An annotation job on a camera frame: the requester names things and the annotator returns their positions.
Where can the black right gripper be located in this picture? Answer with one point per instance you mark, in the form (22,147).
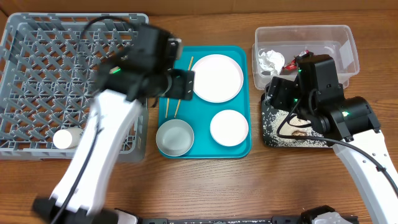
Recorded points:
(278,92)

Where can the wooden chopstick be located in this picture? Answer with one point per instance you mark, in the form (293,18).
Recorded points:
(167,108)
(190,80)

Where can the small white empty bowl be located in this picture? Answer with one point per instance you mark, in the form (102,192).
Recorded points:
(175,138)

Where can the left wooden chopstick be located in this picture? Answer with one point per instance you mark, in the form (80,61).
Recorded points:
(167,108)

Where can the red snack wrapper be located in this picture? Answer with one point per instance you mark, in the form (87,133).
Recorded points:
(293,64)

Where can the right wooden chopstick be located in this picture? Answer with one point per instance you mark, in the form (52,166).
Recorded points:
(190,80)

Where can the dark brown food lump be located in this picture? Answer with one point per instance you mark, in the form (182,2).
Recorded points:
(299,133)

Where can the clear plastic bin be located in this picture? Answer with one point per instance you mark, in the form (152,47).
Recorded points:
(336,41)

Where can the grey dishwasher rack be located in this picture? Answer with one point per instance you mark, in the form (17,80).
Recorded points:
(48,65)

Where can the white round plate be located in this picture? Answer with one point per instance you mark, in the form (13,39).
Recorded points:
(218,78)

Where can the white bowl with rice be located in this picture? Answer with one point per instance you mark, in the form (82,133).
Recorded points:
(229,128)

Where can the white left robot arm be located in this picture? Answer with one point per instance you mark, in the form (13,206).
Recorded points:
(124,82)

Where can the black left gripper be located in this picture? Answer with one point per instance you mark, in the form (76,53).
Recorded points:
(182,85)

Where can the white napkin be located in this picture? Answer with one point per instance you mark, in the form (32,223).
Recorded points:
(271,62)

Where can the white paper cup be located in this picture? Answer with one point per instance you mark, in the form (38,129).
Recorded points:
(67,138)

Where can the black flat tray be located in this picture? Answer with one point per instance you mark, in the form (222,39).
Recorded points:
(270,130)

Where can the teal plastic tray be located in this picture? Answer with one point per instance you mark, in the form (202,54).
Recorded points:
(198,113)

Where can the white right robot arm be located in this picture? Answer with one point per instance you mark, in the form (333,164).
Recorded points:
(348,125)

